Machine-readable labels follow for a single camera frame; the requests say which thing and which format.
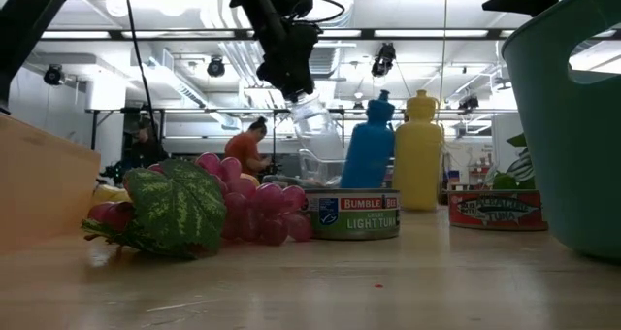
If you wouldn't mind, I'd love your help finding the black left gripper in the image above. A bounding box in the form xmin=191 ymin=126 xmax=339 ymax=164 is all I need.
xmin=255 ymin=22 xmax=322 ymax=103

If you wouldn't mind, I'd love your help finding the green artificial plant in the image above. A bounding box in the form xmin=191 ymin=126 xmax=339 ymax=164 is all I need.
xmin=487 ymin=133 xmax=538 ymax=191

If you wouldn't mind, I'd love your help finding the black aluminium rig frame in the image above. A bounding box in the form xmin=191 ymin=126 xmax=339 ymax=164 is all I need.
xmin=41 ymin=27 xmax=515 ymax=41

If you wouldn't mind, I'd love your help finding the black ceiling spotlight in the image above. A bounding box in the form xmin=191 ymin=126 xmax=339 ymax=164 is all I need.
xmin=43 ymin=63 xmax=65 ymax=86
xmin=458 ymin=94 xmax=481 ymax=114
xmin=207 ymin=56 xmax=227 ymax=78

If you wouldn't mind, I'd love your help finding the person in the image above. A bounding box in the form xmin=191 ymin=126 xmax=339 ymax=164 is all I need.
xmin=123 ymin=118 xmax=169 ymax=174
xmin=223 ymin=115 xmax=273 ymax=179

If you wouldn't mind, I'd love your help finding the teal plastic basket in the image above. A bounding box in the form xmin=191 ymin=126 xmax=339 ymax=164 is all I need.
xmin=501 ymin=0 xmax=621 ymax=261

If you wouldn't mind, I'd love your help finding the black hanging camera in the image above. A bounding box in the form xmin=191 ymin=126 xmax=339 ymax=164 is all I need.
xmin=371 ymin=42 xmax=397 ymax=78

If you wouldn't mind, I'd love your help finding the toy yellow banana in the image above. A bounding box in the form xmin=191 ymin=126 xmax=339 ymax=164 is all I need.
xmin=91 ymin=183 xmax=132 ymax=206

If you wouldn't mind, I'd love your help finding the clear plastic bin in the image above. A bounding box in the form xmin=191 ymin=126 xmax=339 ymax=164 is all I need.
xmin=274 ymin=148 xmax=445 ymax=213

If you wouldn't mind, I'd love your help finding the tin can red tuna label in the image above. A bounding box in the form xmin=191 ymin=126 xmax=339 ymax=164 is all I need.
xmin=446 ymin=188 xmax=549 ymax=232

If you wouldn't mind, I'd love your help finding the tin can green tuna label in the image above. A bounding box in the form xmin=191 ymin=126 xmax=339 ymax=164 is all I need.
xmin=303 ymin=187 xmax=402 ymax=241

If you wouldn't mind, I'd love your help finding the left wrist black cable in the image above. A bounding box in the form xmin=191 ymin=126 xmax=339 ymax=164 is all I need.
xmin=310 ymin=0 xmax=346 ymax=24

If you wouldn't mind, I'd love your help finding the yellow plastic bottle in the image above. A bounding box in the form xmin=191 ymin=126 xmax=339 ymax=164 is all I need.
xmin=391 ymin=88 xmax=445 ymax=213

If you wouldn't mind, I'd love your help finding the blue plastic bottle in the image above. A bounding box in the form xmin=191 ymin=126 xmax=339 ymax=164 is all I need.
xmin=339 ymin=89 xmax=397 ymax=190

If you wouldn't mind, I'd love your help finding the toy red grapes bunch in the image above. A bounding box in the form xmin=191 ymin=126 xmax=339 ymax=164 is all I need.
xmin=81 ymin=152 xmax=314 ymax=261

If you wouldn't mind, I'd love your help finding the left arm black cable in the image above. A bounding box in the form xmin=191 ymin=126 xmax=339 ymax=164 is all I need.
xmin=123 ymin=0 xmax=161 ymax=137

